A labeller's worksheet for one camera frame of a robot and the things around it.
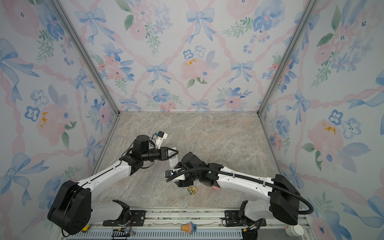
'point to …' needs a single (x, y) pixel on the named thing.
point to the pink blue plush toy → (189, 228)
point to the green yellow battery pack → (192, 190)
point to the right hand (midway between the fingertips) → (175, 171)
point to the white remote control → (173, 161)
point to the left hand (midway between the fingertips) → (177, 151)
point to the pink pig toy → (216, 188)
